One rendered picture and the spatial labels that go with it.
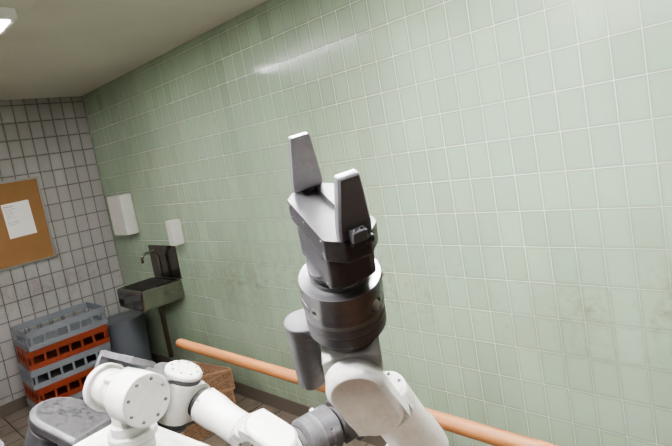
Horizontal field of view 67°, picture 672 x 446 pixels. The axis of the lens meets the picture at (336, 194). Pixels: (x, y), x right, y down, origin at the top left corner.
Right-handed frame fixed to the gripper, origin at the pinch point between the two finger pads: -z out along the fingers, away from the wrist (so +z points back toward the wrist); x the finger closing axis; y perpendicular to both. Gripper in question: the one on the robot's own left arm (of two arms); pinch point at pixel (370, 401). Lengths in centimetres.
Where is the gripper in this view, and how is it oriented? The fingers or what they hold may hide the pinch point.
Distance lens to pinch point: 118.9
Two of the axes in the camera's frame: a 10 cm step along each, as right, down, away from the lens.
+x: 2.0, 9.8, 1.0
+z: -7.8, 2.2, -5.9
